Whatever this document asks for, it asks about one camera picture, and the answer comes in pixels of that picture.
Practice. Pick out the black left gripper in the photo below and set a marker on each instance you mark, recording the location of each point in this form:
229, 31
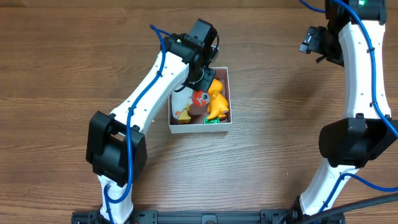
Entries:
204, 79

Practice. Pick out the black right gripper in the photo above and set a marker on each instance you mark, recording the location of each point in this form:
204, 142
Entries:
323, 45

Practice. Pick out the orange dinosaur toy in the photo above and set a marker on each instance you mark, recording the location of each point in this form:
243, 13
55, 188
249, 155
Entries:
218, 106

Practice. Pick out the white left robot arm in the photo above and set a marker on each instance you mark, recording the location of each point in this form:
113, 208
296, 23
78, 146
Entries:
116, 146

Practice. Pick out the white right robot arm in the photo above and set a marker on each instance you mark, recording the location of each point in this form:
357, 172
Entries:
352, 39

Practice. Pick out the red round robot toy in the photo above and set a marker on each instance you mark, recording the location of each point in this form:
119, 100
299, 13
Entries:
200, 98

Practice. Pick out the white box with pink interior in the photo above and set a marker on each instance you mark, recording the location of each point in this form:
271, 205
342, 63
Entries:
198, 114

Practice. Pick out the white chicken toy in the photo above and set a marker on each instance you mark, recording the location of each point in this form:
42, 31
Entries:
180, 103

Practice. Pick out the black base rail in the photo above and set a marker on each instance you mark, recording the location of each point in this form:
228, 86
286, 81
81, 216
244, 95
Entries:
264, 216

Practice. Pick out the green round disc toy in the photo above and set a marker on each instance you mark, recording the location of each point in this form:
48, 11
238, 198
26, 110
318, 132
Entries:
215, 120

